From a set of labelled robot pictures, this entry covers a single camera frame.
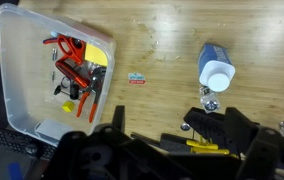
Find blue white plastic bottle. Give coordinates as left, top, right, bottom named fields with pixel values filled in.
left=197, top=43, right=236, bottom=93

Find black perforated plate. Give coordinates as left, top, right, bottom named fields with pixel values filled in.
left=0, top=124, right=57, bottom=161

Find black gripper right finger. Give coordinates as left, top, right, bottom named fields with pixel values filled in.
left=223, top=106, right=284, bottom=180

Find red utility knife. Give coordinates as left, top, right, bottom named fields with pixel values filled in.
left=54, top=59, right=91, bottom=89

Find black knob tool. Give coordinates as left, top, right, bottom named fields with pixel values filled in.
left=53, top=83, right=81, bottom=100

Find small clear glass vial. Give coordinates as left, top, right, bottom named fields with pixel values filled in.
left=199, top=85, right=222, bottom=113

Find red handled black pliers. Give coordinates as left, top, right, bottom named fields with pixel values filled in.
left=75, top=66, right=107, bottom=124

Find red handled scissors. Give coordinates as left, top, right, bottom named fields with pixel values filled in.
left=56, top=34, right=87, bottom=66

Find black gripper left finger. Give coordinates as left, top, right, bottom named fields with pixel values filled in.
left=43, top=104, right=190, bottom=180

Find yellow sticky note pad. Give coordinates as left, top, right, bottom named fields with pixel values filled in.
left=84, top=42, right=109, bottom=67

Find clear plastic storage box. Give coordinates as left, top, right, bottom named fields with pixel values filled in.
left=0, top=3, right=117, bottom=148

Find yellow T-handle hex key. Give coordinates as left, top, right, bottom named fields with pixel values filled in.
left=185, top=139, right=231, bottom=155

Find small yellow cube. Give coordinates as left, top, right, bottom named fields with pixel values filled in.
left=61, top=100, right=76, bottom=113

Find grey rectangular block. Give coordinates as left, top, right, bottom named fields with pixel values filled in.
left=34, top=118, right=74, bottom=144

